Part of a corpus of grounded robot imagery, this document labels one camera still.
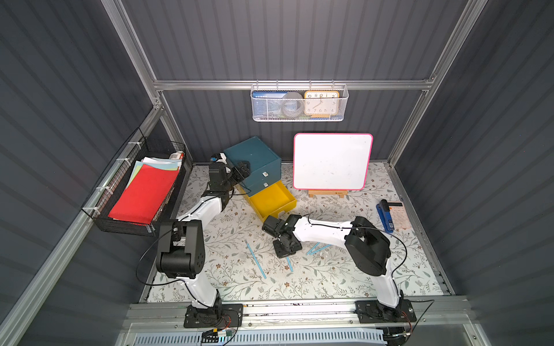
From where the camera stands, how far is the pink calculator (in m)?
0.97

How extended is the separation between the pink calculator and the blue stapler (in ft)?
0.04

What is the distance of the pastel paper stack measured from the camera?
0.76m

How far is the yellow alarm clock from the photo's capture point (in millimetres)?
887

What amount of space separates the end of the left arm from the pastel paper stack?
129 mm

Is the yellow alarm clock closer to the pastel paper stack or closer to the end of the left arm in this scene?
the end of the left arm

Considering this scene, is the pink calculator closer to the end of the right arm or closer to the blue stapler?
the blue stapler

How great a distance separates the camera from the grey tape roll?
2.88ft

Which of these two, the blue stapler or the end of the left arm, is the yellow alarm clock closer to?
the end of the left arm

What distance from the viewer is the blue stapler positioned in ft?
3.12

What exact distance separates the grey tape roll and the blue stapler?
0.57 meters
